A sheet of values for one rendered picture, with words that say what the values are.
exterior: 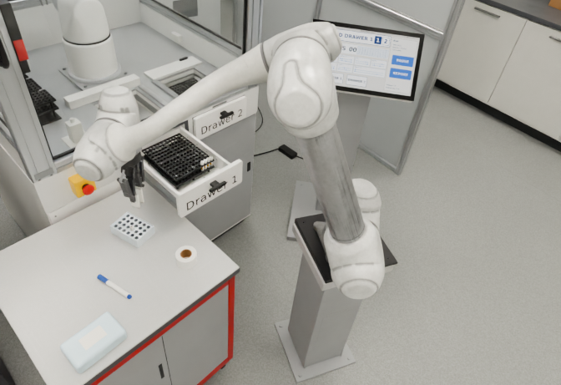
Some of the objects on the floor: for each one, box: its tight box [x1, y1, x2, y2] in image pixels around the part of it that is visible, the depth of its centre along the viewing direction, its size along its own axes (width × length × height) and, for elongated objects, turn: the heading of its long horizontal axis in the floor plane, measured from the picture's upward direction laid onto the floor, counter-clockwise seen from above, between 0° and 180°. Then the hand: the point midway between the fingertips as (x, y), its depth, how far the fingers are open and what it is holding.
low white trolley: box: [0, 180, 240, 385], centre depth 166 cm, size 58×62×76 cm
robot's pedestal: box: [275, 224, 394, 383], centre depth 181 cm, size 30×30×76 cm
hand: (136, 197), depth 143 cm, fingers closed
